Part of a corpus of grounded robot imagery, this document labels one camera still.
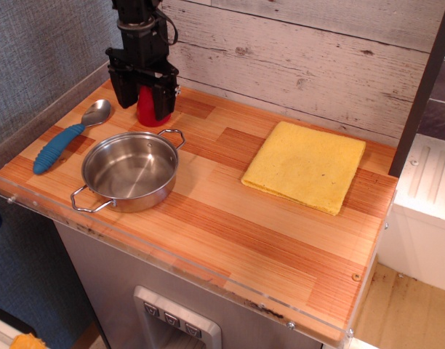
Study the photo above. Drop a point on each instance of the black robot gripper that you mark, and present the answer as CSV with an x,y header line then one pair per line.
x,y
145,51

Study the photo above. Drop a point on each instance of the red pepper toy vegetable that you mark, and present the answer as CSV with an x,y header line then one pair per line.
x,y
145,109

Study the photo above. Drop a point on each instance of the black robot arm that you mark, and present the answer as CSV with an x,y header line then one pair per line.
x,y
137,12

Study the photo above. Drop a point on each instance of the stainless steel pan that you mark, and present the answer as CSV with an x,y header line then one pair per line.
x,y
132,171

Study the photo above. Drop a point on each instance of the yellow folded cloth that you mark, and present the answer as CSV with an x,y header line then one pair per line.
x,y
306,166

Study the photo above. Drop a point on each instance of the clear acrylic edge guard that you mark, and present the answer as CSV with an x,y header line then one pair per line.
x,y
293,264

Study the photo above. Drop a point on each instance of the grey toy fridge cabinet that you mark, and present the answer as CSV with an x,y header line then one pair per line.
x,y
110,277

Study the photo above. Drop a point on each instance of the silver dispenser button panel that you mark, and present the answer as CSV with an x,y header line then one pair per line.
x,y
166,324

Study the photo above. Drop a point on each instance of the yellow object bottom left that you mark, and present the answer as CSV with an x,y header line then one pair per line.
x,y
27,341

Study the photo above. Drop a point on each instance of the white toy sink unit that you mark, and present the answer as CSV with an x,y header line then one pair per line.
x,y
413,241

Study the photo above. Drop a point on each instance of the blue handled metal spoon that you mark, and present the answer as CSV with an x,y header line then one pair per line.
x,y
98,113

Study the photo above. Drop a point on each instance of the dark right vertical post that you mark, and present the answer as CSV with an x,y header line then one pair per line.
x,y
422,96

